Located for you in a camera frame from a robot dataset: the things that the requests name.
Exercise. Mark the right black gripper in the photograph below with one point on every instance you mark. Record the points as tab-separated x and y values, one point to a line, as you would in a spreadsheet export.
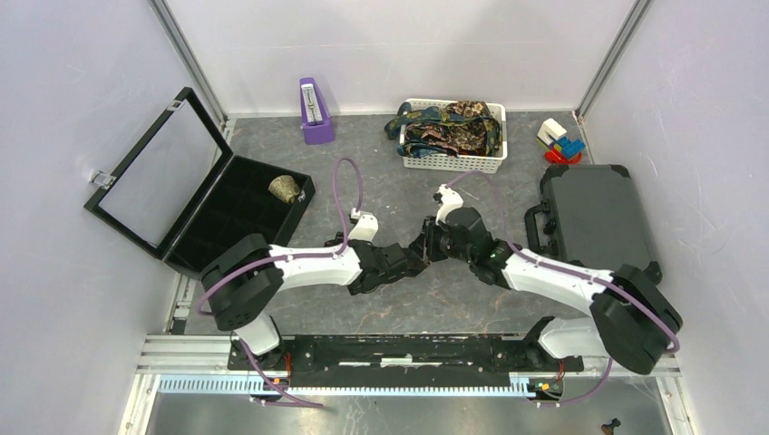
432	231

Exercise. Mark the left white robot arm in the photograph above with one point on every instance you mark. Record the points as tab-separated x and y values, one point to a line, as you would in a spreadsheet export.
240	283

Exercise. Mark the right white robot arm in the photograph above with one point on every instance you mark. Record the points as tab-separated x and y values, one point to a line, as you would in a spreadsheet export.
626	318

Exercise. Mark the pile of patterned ties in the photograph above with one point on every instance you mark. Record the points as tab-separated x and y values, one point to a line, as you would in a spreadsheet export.
461	128

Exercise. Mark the white perforated basket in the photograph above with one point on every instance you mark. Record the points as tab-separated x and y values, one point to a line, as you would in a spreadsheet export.
443	162

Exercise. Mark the rolled gold tie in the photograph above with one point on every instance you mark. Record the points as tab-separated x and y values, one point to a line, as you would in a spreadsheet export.
285	188

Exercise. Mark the colourful toy blocks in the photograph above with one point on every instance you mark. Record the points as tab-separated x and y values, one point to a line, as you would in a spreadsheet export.
560	149

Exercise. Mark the dark grey hard case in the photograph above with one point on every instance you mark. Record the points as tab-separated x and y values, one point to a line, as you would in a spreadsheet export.
591	215

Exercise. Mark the purple metronome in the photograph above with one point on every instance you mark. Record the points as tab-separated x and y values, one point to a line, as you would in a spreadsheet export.
316	123

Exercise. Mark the black display box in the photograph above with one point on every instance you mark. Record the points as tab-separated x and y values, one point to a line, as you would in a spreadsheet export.
183	196

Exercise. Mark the small black knob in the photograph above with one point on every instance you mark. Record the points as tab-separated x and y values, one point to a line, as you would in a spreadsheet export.
610	427

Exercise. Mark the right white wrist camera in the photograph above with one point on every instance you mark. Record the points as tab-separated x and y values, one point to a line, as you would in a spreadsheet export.
448	200

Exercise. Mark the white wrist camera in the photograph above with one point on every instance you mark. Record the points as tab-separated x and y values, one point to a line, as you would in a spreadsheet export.
365	225
448	200

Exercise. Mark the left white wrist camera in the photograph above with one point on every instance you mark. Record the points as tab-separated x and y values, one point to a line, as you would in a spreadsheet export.
365	225

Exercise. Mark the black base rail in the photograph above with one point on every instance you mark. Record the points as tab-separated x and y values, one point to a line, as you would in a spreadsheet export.
411	361

